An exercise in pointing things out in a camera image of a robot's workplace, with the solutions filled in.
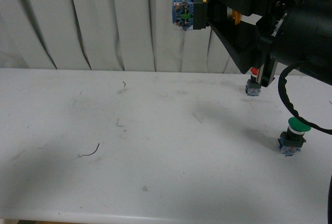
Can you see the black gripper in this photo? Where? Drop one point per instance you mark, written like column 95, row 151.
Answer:
column 249, row 45

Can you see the yellow push button switch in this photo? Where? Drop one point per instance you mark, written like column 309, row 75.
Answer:
column 195, row 14

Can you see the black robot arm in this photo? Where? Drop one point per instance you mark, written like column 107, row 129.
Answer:
column 304, row 38

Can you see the white pleated curtain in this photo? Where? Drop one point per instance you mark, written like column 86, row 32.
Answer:
column 109, row 35

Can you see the red push button switch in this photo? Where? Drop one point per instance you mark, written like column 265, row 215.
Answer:
column 253, row 88

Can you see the green push button switch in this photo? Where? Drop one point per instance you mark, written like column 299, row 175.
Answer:
column 292, row 140

